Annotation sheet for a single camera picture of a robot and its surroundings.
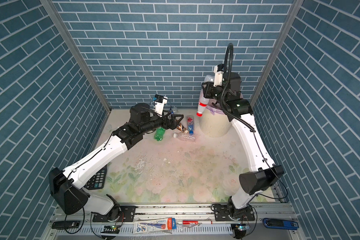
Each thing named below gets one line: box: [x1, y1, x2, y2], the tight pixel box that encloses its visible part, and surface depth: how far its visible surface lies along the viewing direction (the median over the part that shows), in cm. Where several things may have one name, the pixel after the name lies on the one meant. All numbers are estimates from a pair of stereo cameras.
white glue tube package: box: [133, 218, 177, 234], surface depth 71 cm
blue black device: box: [262, 218, 299, 230], surface depth 71 cm
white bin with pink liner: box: [199, 98, 232, 138], surface depth 95 cm
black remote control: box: [51, 221, 81, 230], surface depth 70 cm
